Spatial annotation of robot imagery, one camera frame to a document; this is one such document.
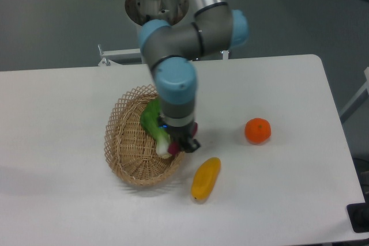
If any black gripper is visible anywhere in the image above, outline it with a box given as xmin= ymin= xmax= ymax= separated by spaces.
xmin=161 ymin=121 xmax=201 ymax=153

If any black device at table edge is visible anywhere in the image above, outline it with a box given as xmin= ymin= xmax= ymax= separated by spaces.
xmin=347 ymin=203 xmax=368 ymax=233

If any purple sweet potato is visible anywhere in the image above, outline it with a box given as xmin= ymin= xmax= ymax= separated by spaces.
xmin=167 ymin=122 xmax=198 ymax=156

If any woven wicker basket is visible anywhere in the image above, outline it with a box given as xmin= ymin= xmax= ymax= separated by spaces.
xmin=104 ymin=85 xmax=185 ymax=186

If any yellow mango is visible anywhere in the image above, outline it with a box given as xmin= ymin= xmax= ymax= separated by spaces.
xmin=191 ymin=157 xmax=221 ymax=201

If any green bok choy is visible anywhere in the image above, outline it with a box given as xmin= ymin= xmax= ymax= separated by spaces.
xmin=140 ymin=98 xmax=172 ymax=159

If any orange tangerine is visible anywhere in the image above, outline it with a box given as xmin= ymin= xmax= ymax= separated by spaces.
xmin=244 ymin=118 xmax=272 ymax=144

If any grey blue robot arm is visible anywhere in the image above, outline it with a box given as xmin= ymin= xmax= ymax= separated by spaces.
xmin=136 ymin=0 xmax=249 ymax=158

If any white frame at right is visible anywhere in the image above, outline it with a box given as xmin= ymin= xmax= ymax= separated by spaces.
xmin=338 ymin=67 xmax=368 ymax=124

